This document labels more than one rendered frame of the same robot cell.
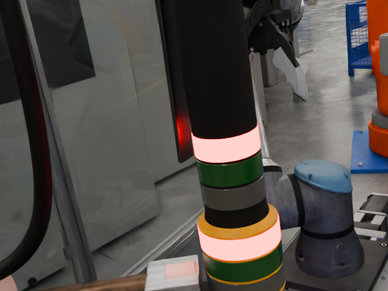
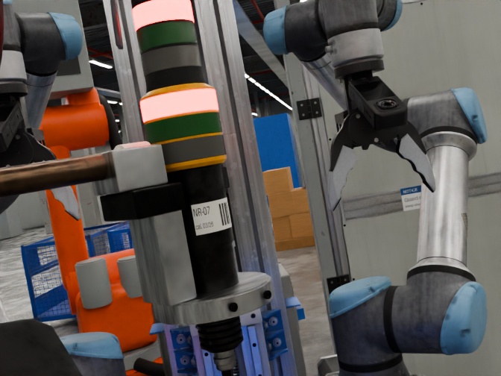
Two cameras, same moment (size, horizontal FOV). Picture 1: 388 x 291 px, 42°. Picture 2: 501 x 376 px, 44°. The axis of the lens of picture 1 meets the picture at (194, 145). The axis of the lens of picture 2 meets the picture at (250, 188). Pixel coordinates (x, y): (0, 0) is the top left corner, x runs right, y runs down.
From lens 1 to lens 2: 0.26 m
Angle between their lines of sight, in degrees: 43
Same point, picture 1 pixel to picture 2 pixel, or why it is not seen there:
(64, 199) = not seen: outside the picture
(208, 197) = (161, 58)
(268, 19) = (26, 132)
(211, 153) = (164, 11)
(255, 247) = (209, 99)
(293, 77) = (62, 192)
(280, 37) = (42, 150)
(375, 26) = (67, 256)
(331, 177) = (101, 341)
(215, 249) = (174, 104)
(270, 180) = not seen: hidden behind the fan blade
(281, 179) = not seen: hidden behind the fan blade
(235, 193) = (186, 49)
